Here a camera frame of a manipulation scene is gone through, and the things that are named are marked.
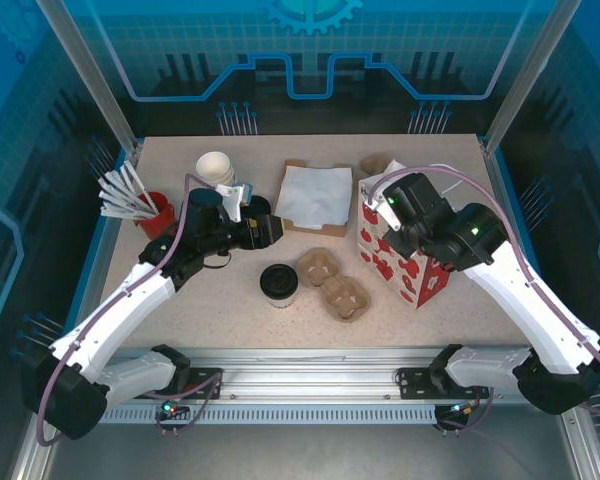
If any black lidded coffee cup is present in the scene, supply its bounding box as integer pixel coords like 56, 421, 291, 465
259, 263, 300, 300

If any red and white paper bag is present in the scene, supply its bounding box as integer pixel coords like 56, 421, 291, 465
355, 159, 464, 311

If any stack of white napkins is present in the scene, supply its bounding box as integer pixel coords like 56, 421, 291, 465
275, 164, 354, 230

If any white paper coffee cup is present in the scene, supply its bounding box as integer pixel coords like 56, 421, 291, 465
267, 292, 296, 312

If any stack of black lids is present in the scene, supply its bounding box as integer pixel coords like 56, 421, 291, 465
248, 194, 273, 220

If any red plastic cup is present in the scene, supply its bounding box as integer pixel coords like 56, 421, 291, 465
133, 190, 177, 242

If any white napkin on cardboard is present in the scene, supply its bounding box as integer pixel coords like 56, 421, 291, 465
273, 158, 355, 238

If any stack of white paper cups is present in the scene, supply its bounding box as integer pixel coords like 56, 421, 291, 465
195, 151, 239, 194

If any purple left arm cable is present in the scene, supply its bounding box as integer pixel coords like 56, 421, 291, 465
35, 172, 226, 447

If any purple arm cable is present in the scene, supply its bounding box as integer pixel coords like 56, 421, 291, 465
35, 172, 226, 447
368, 164, 600, 416

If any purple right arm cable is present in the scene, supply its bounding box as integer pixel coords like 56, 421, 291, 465
368, 164, 600, 416

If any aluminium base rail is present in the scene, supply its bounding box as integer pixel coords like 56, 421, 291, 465
99, 344, 536, 404

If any aluminium frame post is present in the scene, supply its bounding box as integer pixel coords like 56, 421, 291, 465
35, 0, 144, 154
481, 0, 582, 154

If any slotted grey cable duct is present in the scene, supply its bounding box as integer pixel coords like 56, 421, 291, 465
99, 403, 440, 427

